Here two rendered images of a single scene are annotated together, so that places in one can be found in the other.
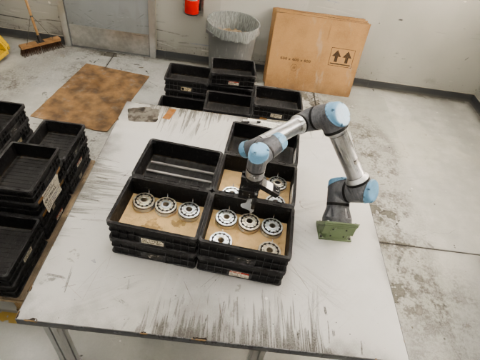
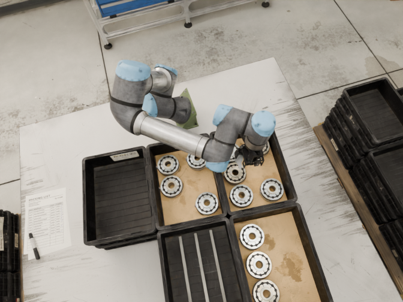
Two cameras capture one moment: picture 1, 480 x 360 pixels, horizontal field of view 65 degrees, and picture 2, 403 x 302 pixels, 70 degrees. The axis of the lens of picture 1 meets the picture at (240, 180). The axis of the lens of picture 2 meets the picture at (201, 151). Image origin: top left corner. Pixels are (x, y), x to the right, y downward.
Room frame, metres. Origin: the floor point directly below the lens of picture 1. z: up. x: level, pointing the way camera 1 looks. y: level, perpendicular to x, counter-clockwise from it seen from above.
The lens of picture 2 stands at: (1.35, 0.35, 2.12)
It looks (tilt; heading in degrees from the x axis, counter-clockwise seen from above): 65 degrees down; 264
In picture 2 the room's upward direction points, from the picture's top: 8 degrees counter-clockwise
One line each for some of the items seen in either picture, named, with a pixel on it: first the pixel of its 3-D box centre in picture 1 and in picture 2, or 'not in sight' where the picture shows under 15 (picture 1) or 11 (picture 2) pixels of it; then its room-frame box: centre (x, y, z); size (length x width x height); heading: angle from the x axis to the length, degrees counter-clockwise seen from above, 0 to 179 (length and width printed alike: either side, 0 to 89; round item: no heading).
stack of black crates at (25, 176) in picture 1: (30, 191); not in sight; (1.53, 1.29, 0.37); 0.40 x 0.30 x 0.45; 3
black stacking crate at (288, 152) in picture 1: (261, 151); (120, 196); (1.70, -0.10, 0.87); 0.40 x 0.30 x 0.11; 88
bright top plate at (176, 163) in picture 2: (277, 183); (168, 164); (1.46, -0.20, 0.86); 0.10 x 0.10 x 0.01
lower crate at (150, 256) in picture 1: (162, 228); not in sight; (1.12, 0.33, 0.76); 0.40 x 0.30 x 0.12; 88
